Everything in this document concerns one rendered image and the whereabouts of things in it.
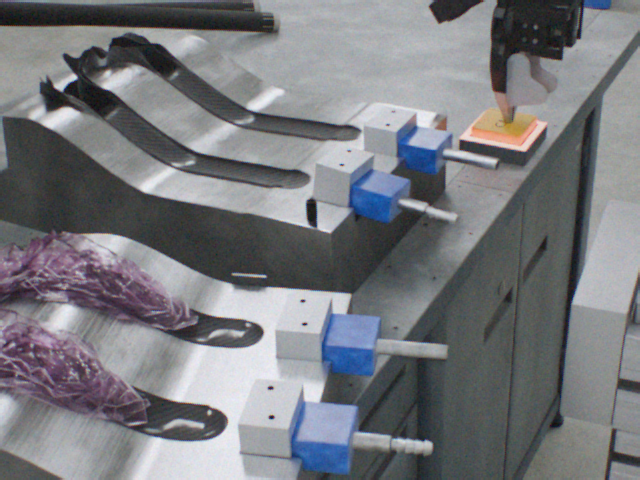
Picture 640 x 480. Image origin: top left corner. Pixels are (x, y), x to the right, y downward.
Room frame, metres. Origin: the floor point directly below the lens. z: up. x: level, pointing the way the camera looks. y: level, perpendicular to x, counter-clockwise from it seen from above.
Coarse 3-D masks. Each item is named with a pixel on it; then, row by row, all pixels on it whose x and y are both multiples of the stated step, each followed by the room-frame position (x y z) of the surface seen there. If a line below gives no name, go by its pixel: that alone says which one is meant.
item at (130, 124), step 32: (96, 64) 1.06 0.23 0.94; (160, 64) 1.09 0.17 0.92; (64, 96) 0.97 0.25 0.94; (96, 96) 1.00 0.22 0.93; (192, 96) 1.04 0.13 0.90; (224, 96) 1.05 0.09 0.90; (128, 128) 0.96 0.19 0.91; (256, 128) 0.99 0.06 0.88; (288, 128) 1.00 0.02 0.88; (320, 128) 0.99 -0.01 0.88; (352, 128) 0.97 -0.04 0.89; (160, 160) 0.92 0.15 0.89; (192, 160) 0.94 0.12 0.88; (224, 160) 0.92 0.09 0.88
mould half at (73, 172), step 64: (128, 64) 1.06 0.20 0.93; (192, 64) 1.09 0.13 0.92; (0, 128) 1.08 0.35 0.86; (64, 128) 0.93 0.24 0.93; (192, 128) 0.98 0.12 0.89; (0, 192) 0.97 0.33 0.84; (64, 192) 0.92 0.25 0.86; (128, 192) 0.88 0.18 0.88; (192, 192) 0.86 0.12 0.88; (256, 192) 0.85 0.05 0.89; (192, 256) 0.84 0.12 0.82; (256, 256) 0.81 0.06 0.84; (320, 256) 0.77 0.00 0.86; (384, 256) 0.86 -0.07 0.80
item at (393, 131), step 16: (384, 112) 0.95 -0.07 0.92; (400, 112) 0.94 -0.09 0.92; (416, 112) 0.94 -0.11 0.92; (368, 128) 0.92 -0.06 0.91; (384, 128) 0.91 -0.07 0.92; (400, 128) 0.91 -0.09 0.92; (416, 128) 0.93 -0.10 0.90; (368, 144) 0.92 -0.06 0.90; (384, 144) 0.91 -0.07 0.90; (400, 144) 0.90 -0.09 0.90; (416, 144) 0.90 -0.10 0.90; (432, 144) 0.90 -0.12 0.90; (448, 144) 0.91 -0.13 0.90; (416, 160) 0.89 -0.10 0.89; (432, 160) 0.89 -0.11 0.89; (448, 160) 0.90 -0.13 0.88; (464, 160) 0.89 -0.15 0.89; (480, 160) 0.88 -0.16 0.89; (496, 160) 0.87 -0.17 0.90
